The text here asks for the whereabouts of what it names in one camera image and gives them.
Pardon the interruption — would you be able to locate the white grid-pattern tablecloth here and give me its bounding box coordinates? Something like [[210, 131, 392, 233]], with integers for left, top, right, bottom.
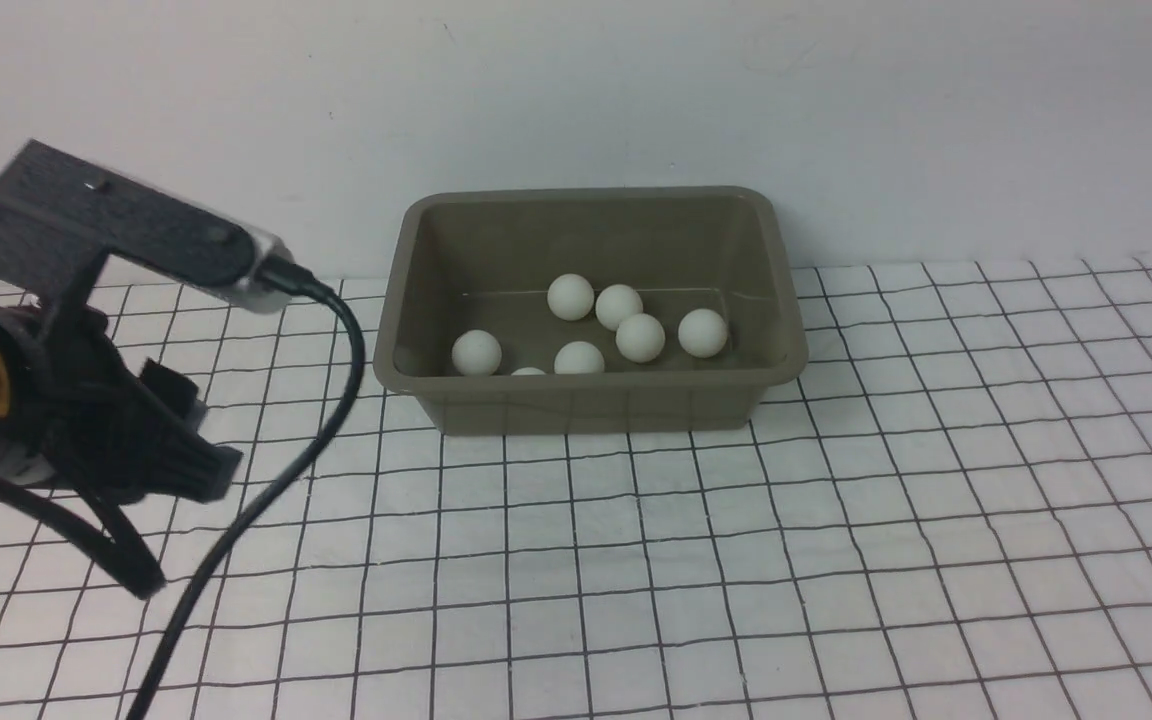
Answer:
[[0, 255, 1152, 720]]

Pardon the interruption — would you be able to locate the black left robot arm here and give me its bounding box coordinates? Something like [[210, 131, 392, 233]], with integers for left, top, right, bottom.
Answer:
[[0, 304, 242, 503]]

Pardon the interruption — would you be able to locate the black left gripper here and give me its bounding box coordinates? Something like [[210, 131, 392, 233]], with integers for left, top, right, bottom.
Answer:
[[0, 304, 243, 503]]

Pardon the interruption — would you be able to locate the olive green plastic bin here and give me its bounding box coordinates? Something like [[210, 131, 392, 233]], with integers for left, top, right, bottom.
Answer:
[[372, 185, 810, 435]]

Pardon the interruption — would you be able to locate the white ping-pong ball hidden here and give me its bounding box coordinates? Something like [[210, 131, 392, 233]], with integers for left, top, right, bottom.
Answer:
[[547, 273, 596, 323]]

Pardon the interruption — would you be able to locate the white ping-pong ball with logo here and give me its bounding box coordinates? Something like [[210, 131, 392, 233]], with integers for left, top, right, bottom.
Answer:
[[594, 285, 644, 333]]

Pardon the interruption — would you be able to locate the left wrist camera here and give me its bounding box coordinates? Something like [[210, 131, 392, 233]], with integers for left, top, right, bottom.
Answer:
[[0, 141, 291, 314]]

